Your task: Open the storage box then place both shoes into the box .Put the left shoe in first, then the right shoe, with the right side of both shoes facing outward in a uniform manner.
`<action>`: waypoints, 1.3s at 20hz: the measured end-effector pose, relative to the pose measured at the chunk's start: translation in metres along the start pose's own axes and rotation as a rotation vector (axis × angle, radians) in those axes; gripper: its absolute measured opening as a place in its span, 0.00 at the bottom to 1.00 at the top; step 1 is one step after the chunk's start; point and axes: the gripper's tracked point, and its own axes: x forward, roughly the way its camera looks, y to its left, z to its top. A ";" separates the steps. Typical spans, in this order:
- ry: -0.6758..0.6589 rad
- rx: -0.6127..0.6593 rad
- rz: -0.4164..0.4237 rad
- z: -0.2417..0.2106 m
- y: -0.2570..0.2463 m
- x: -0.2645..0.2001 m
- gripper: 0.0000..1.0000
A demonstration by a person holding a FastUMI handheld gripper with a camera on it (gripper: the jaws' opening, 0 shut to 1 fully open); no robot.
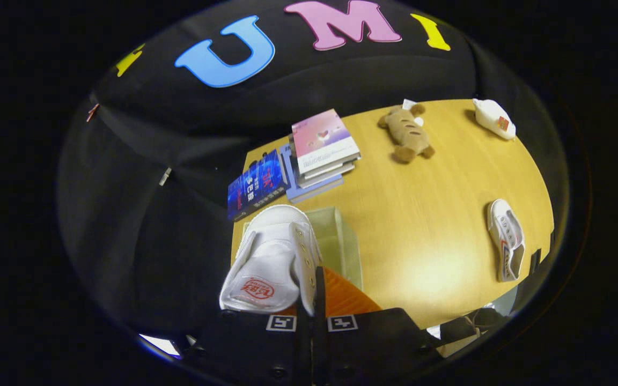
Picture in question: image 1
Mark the white paperback book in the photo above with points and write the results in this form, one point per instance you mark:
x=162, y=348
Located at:
x=325, y=179
x=330, y=170

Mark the black table clamp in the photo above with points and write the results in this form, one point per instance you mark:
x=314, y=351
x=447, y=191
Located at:
x=534, y=261
x=551, y=239

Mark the copper clip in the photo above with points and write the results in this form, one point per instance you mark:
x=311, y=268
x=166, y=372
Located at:
x=92, y=111

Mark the brown plush toy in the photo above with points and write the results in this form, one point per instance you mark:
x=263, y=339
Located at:
x=406, y=135

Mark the silver clip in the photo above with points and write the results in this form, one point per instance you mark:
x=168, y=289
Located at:
x=164, y=176

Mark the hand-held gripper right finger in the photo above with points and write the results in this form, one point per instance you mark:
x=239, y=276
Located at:
x=319, y=300

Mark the white plush toy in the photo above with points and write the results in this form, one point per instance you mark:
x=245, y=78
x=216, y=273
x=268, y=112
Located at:
x=494, y=118

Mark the dark blue book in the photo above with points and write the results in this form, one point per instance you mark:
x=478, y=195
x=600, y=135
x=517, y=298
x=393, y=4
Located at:
x=258, y=185

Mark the black backdrop cloth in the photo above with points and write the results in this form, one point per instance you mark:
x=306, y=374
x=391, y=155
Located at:
x=180, y=134

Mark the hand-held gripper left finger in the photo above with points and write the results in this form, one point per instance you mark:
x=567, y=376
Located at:
x=250, y=343

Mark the white canvas shoe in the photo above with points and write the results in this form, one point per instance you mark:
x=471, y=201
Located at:
x=506, y=236
x=271, y=252

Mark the pink cover book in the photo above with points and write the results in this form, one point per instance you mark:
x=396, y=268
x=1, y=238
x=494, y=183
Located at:
x=322, y=136

